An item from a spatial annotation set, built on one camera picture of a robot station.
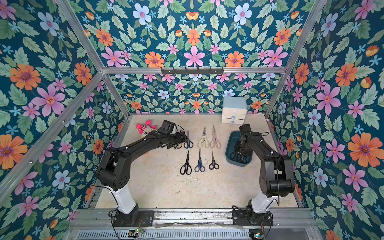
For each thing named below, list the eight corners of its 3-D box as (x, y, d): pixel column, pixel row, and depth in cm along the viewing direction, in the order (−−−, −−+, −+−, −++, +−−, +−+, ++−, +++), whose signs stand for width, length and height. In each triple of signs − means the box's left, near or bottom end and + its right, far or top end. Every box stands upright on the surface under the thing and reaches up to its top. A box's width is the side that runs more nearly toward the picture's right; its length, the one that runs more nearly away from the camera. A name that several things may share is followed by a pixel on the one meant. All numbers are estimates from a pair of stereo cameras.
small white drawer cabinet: (222, 125, 115) (224, 111, 104) (220, 110, 126) (222, 96, 115) (245, 125, 115) (250, 111, 104) (241, 110, 126) (245, 96, 114)
